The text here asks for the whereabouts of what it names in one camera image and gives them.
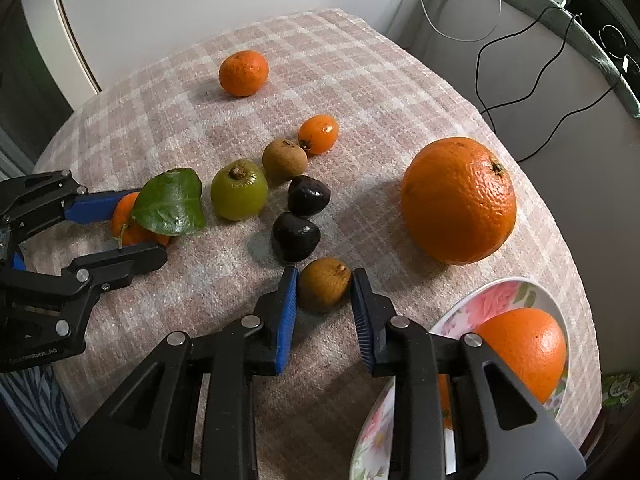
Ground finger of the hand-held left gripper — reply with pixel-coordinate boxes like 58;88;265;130
0;241;169;342
0;170;142;256

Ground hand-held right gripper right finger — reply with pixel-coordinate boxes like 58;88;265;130
350;269;587;480

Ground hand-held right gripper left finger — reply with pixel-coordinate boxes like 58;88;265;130
57;266;301;480

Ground tangerine with green leaf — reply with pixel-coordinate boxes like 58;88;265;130
111;167;207;250

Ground brown round fruit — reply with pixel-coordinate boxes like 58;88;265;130
298;257;352;312
261;138;308;181

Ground dark chestnut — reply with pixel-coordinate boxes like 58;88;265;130
271;211;322;263
288;175;332;218

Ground green round fruit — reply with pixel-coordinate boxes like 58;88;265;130
210;159;269;222

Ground floral plate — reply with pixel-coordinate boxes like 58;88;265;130
349;277;571;480

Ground large orange with stem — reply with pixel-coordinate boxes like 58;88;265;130
400;136;517;266

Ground plain tangerine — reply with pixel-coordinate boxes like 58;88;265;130
218;50;270;98

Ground blue patterned cloth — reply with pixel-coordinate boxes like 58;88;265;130
0;362;83;468

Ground large smooth orange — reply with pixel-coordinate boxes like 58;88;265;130
472;308;568;406

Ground orange kumquat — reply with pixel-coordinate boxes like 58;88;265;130
297;115;340;155

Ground white refrigerator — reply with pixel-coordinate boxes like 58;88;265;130
20;0;441;106

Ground checked tablecloth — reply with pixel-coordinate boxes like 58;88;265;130
22;8;601;480

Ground green packet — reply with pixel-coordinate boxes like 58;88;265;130
601;371;638;406

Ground grey window sill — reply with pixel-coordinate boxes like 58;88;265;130
462;0;640;120

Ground black cable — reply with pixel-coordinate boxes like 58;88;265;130
475;7;583;116
480;72;626;163

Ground white cable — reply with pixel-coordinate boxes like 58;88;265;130
409;0;502;42

